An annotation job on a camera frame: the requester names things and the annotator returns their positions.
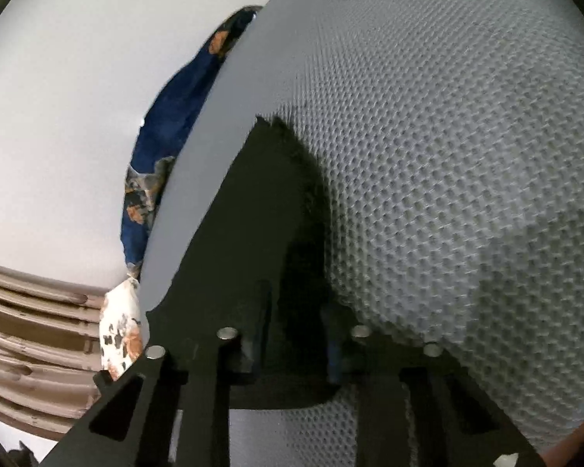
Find person's right hand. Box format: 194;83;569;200
541;422;584;467

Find navy floral blanket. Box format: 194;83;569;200
120;6;260;279

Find grey mesh mattress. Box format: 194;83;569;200
139;0;584;451

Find beige striped curtain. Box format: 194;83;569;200
0;267;104;441

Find black pants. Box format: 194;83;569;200
147;118;347;409

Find white floral pillow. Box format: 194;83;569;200
99;277;143;381

